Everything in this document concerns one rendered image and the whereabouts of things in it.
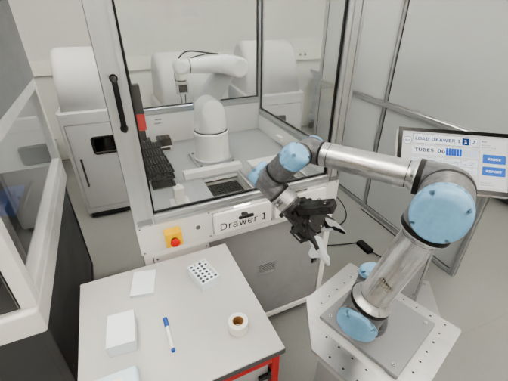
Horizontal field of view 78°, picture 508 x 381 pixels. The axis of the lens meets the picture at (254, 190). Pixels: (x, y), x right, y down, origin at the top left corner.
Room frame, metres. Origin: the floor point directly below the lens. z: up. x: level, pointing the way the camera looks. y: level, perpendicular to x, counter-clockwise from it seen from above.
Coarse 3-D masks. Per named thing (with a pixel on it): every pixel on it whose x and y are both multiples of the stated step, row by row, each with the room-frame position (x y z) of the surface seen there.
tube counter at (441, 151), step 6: (438, 150) 1.44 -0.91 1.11; (444, 150) 1.43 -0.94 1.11; (450, 150) 1.43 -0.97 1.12; (456, 150) 1.43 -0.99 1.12; (462, 150) 1.42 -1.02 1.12; (468, 150) 1.42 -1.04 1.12; (474, 150) 1.41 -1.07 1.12; (462, 156) 1.40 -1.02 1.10; (468, 156) 1.40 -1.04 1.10; (474, 156) 1.39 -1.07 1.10
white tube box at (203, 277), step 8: (200, 264) 0.98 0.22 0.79; (192, 272) 0.93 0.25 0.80; (200, 272) 0.93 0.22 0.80; (208, 272) 0.93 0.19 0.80; (216, 272) 0.93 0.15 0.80; (200, 280) 0.88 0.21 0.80; (208, 280) 0.88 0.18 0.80; (216, 280) 0.90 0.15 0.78; (200, 288) 0.87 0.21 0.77; (208, 288) 0.88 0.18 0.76
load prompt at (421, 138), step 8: (416, 136) 1.50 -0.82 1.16; (424, 136) 1.50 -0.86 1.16; (432, 136) 1.49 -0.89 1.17; (440, 136) 1.48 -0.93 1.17; (448, 136) 1.48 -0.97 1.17; (456, 136) 1.47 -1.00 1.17; (440, 144) 1.46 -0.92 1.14; (448, 144) 1.45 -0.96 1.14; (456, 144) 1.45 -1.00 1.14; (464, 144) 1.44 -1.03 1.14; (472, 144) 1.43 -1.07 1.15
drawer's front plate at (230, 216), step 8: (240, 208) 1.20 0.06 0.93; (248, 208) 1.21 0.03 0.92; (256, 208) 1.23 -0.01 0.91; (264, 208) 1.24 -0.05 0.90; (216, 216) 1.15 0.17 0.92; (224, 216) 1.16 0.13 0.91; (232, 216) 1.18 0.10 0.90; (216, 224) 1.14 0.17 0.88; (232, 224) 1.18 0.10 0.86; (248, 224) 1.21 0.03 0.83; (256, 224) 1.23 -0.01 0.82; (216, 232) 1.14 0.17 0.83; (224, 232) 1.16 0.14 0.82
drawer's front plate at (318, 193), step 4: (316, 188) 1.38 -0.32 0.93; (320, 188) 1.38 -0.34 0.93; (324, 188) 1.39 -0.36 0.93; (304, 192) 1.34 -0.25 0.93; (308, 192) 1.35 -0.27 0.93; (312, 192) 1.36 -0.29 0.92; (316, 192) 1.37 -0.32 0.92; (320, 192) 1.37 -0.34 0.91; (324, 192) 1.39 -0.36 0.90; (300, 196) 1.33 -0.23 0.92; (304, 196) 1.34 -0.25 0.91; (308, 196) 1.35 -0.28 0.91; (312, 196) 1.36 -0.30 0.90; (316, 196) 1.37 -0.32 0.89; (320, 196) 1.38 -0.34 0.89; (324, 196) 1.39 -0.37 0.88; (276, 208) 1.27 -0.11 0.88; (276, 212) 1.27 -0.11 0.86; (280, 212) 1.28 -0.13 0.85; (276, 216) 1.27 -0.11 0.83
